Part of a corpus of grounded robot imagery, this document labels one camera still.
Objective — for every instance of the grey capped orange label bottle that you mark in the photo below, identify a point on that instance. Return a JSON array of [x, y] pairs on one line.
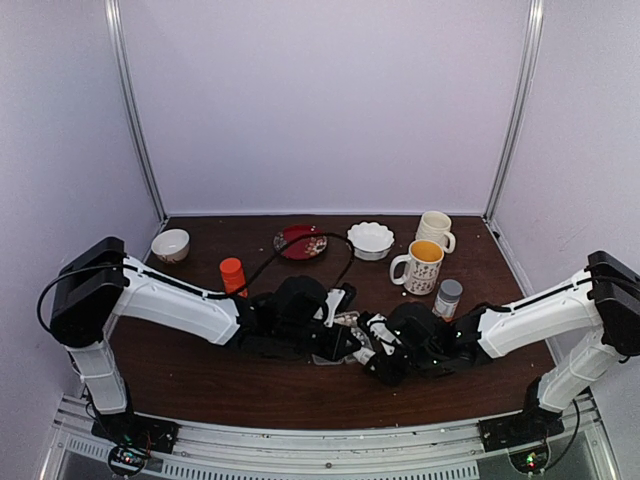
[[447, 299]]

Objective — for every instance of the yellow interior patterned mug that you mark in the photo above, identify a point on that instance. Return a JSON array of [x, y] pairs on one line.
[[417, 270]]

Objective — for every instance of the cream ribbed mug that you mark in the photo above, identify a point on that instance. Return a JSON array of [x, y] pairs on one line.
[[436, 226]]

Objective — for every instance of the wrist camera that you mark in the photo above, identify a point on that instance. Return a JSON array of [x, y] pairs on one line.
[[337, 301], [375, 327]]

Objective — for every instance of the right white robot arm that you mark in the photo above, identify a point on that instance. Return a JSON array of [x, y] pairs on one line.
[[602, 298]]

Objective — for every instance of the aluminium frame post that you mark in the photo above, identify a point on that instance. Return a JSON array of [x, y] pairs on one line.
[[528, 63], [117, 37]]

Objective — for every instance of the orange capped pill bottle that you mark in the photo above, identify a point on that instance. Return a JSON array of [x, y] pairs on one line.
[[233, 276]]

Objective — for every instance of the clear plastic pill organizer box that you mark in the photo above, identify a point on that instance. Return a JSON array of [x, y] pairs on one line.
[[342, 342]]

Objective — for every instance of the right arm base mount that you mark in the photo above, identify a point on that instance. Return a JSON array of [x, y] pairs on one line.
[[525, 440]]

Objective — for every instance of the front aluminium rail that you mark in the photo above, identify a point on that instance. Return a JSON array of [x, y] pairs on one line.
[[451, 450]]

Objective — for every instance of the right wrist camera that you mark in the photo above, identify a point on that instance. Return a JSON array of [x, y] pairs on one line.
[[375, 327]]

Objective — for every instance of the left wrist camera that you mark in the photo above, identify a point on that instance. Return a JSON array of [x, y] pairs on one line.
[[337, 301]]

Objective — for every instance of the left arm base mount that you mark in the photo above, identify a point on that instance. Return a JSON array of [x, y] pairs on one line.
[[135, 439]]

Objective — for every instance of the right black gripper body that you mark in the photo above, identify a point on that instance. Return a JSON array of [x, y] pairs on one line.
[[422, 359]]

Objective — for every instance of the red floral plate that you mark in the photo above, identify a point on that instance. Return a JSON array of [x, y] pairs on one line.
[[300, 242]]

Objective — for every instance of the right aluminium frame post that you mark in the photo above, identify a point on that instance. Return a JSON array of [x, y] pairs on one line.
[[528, 63]]

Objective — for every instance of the left aluminium frame post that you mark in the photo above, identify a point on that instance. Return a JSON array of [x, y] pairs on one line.
[[117, 37]]

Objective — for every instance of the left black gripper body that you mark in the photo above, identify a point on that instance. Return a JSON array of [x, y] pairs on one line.
[[294, 337]]

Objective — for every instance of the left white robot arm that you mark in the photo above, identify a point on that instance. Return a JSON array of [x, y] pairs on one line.
[[105, 283]]

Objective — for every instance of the white scalloped bowl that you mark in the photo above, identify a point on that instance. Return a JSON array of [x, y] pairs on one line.
[[372, 241]]

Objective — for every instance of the white patterned rice bowl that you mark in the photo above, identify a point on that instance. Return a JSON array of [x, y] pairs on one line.
[[171, 246]]

